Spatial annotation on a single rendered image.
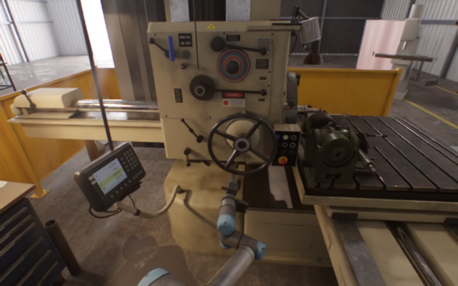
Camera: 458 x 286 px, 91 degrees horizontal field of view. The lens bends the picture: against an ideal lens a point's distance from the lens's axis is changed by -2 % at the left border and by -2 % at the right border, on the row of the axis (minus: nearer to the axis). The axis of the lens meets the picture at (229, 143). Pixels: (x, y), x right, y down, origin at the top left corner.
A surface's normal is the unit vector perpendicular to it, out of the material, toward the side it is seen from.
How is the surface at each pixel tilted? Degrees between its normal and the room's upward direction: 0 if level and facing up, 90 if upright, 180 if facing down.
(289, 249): 90
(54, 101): 90
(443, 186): 0
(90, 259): 0
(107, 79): 90
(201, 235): 90
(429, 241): 0
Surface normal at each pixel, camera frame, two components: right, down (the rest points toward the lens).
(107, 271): -0.01, -0.88
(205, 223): -0.09, 0.47
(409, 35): -0.66, 0.36
